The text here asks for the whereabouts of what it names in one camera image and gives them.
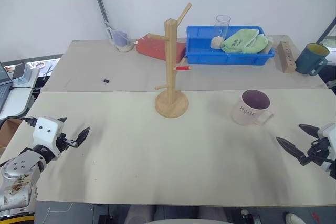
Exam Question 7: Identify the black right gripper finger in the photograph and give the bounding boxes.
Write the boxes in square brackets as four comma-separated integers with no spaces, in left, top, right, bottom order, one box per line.
[298,124,321,138]
[276,136,308,167]

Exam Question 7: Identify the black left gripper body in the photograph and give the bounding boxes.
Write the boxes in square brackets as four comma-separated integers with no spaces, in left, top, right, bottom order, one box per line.
[55,132,79,154]

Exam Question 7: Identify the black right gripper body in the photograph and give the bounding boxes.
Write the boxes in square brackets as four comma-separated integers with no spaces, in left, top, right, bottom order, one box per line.
[306,138,332,167]

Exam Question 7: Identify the clear glass with blue object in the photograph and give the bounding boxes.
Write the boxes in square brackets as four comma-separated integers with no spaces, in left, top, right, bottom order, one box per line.
[106,26,135,52]

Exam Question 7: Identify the wooden mug tree stand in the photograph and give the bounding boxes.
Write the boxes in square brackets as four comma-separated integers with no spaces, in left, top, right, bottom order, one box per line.
[154,2,193,119]

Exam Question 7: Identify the clear drinking glass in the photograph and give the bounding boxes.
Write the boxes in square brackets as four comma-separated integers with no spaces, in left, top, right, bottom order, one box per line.
[213,15,232,44]

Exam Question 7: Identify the white side table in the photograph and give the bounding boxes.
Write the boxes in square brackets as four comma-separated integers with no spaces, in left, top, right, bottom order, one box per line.
[0,67,40,120]

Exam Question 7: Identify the cardboard box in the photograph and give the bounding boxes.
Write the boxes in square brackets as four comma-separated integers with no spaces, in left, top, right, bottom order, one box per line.
[0,118,23,149]

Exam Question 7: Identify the white HOME mug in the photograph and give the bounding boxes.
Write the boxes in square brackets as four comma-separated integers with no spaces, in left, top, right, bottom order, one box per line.
[232,89,275,126]

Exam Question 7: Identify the grey box device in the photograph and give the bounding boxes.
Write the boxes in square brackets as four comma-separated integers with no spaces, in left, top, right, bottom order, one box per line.
[12,63,33,86]

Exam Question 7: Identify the grey laptop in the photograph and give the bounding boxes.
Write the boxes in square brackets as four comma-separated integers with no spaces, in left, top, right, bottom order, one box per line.
[0,62,14,115]

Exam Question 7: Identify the white shoe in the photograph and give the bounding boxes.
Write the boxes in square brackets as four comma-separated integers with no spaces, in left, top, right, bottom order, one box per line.
[285,212,303,224]

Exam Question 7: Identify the dark teal mug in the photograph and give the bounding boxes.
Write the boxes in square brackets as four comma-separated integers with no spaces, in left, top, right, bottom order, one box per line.
[295,42,330,76]

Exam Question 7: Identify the wooden block with holes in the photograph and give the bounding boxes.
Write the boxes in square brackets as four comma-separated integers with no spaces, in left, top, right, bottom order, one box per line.
[277,40,296,74]

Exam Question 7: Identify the green cloth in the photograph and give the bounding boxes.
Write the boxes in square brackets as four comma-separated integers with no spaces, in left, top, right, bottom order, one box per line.
[220,28,270,55]

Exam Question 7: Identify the red brick block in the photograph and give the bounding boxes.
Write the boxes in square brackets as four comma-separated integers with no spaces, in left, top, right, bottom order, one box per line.
[135,34,187,65]

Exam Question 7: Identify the blue plastic bin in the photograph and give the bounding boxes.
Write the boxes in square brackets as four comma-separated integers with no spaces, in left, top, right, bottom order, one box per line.
[185,25,276,66]

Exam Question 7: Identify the beige sponge lump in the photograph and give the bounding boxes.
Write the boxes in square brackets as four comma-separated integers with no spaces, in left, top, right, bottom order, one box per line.
[211,37,224,50]

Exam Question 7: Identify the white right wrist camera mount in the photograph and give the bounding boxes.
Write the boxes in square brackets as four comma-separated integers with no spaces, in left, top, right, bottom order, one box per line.
[316,122,336,174]

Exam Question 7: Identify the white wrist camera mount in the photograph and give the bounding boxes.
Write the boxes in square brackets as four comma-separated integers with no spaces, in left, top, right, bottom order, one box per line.
[32,116,65,162]
[316,122,336,174]

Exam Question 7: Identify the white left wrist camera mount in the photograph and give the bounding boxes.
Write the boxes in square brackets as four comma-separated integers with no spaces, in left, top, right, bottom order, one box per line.
[32,116,65,162]

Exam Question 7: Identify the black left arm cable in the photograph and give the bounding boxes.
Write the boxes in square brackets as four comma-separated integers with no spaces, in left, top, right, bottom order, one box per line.
[0,115,38,131]

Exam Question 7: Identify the black metal frame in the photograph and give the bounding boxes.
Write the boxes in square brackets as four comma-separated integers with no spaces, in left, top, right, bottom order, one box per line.
[316,16,336,44]

